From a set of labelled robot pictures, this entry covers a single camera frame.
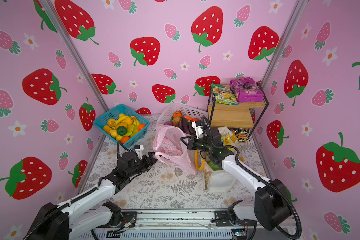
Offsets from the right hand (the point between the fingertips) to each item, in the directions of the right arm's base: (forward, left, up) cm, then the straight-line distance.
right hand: (179, 139), depth 75 cm
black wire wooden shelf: (+37, -41, -14) cm, 57 cm away
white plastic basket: (+37, +16, -17) cm, 44 cm away
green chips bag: (-15, -17, +3) cm, 23 cm away
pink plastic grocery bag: (+2, +7, -14) cm, 16 cm away
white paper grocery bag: (-14, -21, -13) cm, 29 cm away
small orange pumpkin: (+38, +9, -18) cm, 43 cm away
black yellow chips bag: (+21, -37, -17) cm, 46 cm away
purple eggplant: (+28, +1, -21) cm, 35 cm away
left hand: (-6, +11, -9) cm, 15 cm away
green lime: (+14, +43, -15) cm, 48 cm away
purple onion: (+29, +14, -20) cm, 38 cm away
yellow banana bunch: (+18, +38, -18) cm, 46 cm away
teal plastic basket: (+20, +45, -15) cm, 51 cm away
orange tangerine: (+9, +41, -18) cm, 46 cm away
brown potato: (+31, +9, -19) cm, 37 cm away
